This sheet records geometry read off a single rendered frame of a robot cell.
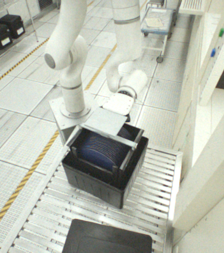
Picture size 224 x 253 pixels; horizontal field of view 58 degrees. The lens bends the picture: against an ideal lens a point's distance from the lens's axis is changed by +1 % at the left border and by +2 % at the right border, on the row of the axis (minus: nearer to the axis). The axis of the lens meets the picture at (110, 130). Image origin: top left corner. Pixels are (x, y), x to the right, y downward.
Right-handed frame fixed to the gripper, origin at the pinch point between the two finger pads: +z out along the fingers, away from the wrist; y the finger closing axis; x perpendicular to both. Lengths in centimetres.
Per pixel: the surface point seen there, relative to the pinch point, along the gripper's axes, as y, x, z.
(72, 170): 8.2, -17.6, 13.8
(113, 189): -9.8, -17.5, 13.9
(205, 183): -32.5, 10.5, 14.8
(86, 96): 38, -34, -44
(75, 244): -5.8, -22.9, 34.1
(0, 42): 242, -83, -140
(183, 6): 19, -30, -228
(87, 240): -8.8, -22.8, 31.5
